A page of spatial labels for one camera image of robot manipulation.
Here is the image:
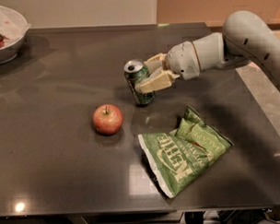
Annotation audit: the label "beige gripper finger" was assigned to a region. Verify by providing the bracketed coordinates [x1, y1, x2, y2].
[134, 67, 180, 93]
[145, 53, 168, 74]

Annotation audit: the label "green potato chip bag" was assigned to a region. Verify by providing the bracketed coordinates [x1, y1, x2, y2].
[138, 107, 233, 198]

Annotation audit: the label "red apple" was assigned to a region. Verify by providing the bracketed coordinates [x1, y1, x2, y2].
[92, 104, 123, 136]

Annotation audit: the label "white bowl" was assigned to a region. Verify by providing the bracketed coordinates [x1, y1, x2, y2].
[0, 3, 33, 65]

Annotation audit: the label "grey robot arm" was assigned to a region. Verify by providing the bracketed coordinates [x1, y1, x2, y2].
[135, 10, 280, 93]

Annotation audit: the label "white napkin in bowl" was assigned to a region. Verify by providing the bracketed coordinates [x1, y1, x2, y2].
[0, 6, 30, 39]

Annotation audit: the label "green soda can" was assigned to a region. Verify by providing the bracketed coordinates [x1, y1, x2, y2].
[123, 59, 155, 105]

